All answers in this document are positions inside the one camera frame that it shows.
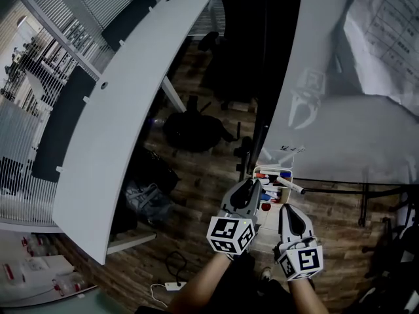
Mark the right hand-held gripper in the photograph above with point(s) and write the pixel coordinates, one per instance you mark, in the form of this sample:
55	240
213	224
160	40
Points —
302	260

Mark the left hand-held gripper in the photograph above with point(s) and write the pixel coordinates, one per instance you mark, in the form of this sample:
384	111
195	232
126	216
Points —
229	232

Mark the black-capped whiteboard marker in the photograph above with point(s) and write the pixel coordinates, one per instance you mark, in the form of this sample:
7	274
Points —
289	184

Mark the person's right forearm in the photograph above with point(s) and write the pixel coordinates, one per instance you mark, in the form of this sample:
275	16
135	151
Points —
307	298

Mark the person's left forearm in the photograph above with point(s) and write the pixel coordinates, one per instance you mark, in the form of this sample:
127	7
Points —
203	286

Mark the red-capped marker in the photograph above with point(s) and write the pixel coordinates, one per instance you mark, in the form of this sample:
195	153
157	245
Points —
260	175

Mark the white marker holder box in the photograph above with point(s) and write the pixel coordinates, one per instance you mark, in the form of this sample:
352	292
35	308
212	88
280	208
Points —
284	195

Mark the blue-capped marker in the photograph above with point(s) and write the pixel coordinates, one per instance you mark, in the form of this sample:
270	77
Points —
285	174

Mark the black whiteboard stand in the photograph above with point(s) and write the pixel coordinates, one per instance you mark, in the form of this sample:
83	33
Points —
363	204

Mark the large whiteboard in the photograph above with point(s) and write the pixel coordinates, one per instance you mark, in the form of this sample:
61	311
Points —
343	142

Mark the red round magnet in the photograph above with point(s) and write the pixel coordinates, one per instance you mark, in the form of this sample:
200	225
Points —
266	207

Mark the person's shoe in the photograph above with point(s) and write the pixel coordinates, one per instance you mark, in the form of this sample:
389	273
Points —
265	274

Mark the person's black trousers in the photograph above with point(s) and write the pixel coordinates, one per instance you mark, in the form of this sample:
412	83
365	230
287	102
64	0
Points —
248	293

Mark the black garbage bag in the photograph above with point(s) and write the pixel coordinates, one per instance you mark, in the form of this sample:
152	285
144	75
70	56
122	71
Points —
154	168

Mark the grey backpack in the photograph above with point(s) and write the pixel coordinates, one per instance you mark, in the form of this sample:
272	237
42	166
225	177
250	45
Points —
149	201

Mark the white power strip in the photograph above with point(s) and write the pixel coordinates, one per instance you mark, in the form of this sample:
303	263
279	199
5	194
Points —
175	286

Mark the white curved desk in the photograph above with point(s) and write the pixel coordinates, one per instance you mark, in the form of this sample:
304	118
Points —
111	126

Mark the black office chair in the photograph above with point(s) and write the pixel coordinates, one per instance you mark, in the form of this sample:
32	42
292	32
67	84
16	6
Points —
240	38

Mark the black desk partition panel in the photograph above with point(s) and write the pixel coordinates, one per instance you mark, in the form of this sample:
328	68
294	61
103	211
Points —
62	126
129	18

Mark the clear plastic bottle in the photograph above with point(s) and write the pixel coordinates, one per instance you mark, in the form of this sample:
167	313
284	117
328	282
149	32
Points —
70	283

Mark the paper chart sheet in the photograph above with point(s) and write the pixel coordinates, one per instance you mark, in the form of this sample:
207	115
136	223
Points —
389	41

